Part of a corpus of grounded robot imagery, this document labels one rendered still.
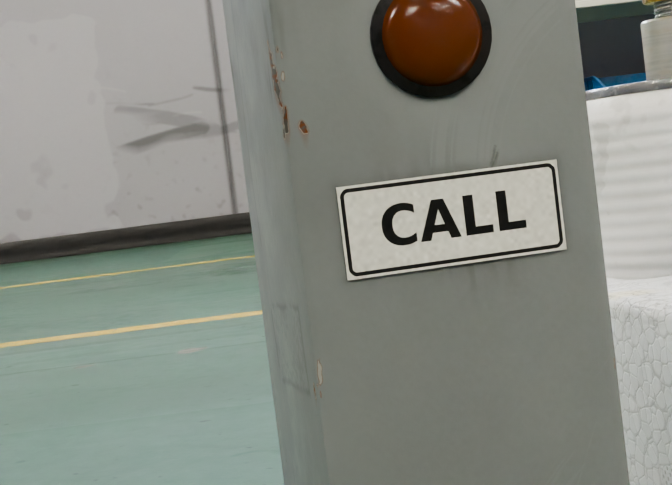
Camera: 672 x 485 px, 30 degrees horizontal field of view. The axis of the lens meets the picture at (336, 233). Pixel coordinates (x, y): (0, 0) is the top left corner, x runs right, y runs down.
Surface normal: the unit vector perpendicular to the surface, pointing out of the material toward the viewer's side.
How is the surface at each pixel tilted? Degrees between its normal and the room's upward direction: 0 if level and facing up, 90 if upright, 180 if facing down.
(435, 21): 87
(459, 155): 90
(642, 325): 90
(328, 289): 90
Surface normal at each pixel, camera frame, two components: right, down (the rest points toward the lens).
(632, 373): -0.97, 0.13
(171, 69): 0.04, 0.05
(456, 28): 0.25, 0.01
